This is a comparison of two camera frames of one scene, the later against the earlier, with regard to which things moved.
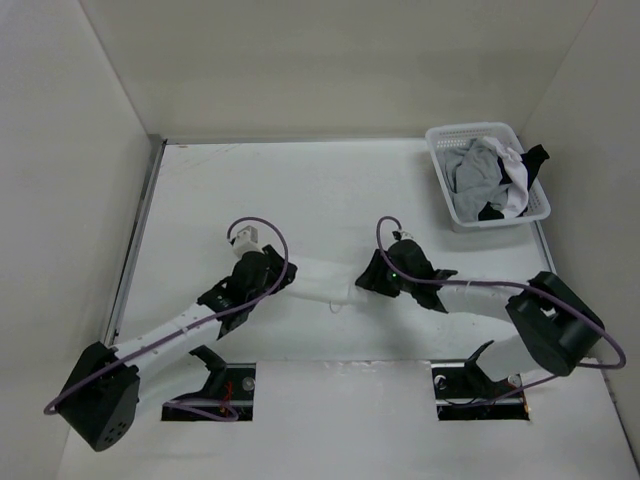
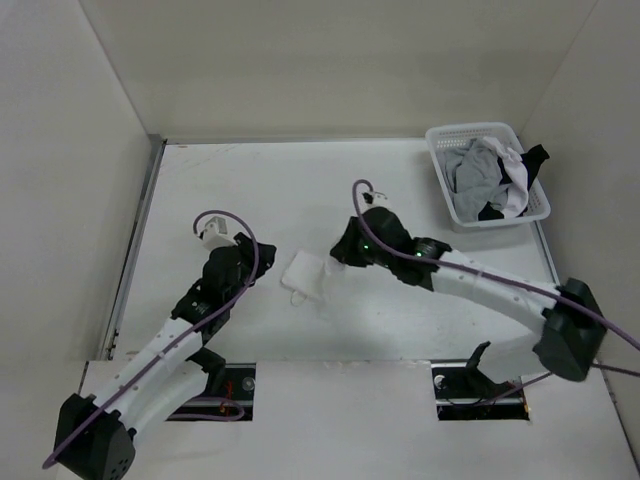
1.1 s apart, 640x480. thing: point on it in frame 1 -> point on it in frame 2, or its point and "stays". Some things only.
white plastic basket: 440,137 stays
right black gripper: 373,279 -> 345,249
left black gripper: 284,279 -> 246,247
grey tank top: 474,173 stays
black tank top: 531,161 stays
